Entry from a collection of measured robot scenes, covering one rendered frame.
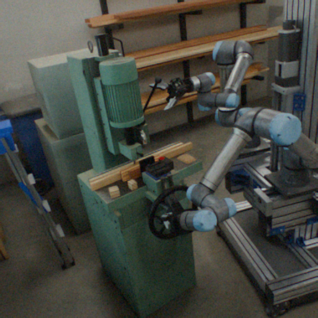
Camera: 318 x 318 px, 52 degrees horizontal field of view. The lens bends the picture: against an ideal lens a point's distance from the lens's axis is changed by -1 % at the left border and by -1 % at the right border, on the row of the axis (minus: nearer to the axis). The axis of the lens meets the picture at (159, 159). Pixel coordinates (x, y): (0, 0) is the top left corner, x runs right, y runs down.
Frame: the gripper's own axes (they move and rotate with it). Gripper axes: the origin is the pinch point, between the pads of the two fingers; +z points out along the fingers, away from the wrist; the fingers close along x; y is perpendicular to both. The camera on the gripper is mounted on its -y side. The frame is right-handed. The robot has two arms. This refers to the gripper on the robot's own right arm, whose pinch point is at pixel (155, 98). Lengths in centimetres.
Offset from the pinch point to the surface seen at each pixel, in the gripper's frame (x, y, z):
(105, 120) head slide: -8.1, -21.9, 19.5
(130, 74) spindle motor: -10.8, 9.6, 10.7
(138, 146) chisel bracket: 12.8, -20.9, 11.4
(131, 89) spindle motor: -6.3, 4.2, 11.1
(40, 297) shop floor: 50, -132, 81
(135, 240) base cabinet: 52, -46, 28
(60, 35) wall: -184, -151, -35
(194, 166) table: 33.8, -26.4, -15.4
